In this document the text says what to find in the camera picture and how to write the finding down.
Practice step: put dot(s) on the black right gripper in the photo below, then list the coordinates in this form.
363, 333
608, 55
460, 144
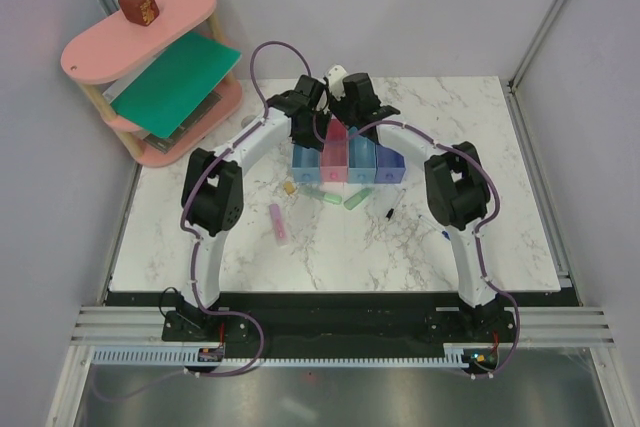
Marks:
338, 109

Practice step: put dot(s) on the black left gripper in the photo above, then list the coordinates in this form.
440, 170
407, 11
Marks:
317, 143

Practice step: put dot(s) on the pink plastic bin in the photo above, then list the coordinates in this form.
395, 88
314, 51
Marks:
334, 157

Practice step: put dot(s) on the light blue plastic bin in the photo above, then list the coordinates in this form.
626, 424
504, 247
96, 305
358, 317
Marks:
362, 164

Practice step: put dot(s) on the purple blue plastic bin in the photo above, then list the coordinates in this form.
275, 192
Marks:
390, 166

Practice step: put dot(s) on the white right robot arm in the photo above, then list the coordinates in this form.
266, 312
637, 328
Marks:
460, 194

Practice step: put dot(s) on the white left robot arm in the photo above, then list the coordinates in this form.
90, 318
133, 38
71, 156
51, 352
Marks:
213, 202

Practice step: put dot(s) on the light green highlighter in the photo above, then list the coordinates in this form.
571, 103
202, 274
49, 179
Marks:
357, 198

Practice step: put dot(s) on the pink highlighter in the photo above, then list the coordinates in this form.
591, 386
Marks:
278, 224

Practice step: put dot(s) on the green board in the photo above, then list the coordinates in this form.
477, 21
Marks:
160, 98

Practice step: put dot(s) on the blue capped white marker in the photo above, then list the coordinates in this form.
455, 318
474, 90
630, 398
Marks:
432, 224

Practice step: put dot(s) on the pink two-tier shelf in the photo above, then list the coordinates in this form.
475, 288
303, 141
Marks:
107, 57

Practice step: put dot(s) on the brown wooden cube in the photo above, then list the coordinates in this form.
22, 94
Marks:
140, 12

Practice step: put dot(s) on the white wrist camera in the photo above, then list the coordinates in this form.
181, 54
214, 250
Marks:
334, 78

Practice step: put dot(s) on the aluminium frame rail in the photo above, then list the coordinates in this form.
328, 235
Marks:
539, 109

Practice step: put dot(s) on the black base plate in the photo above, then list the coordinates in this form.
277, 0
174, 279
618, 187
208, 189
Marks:
345, 324

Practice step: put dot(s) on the white slotted cable duct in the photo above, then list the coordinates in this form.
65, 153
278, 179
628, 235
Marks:
451, 357

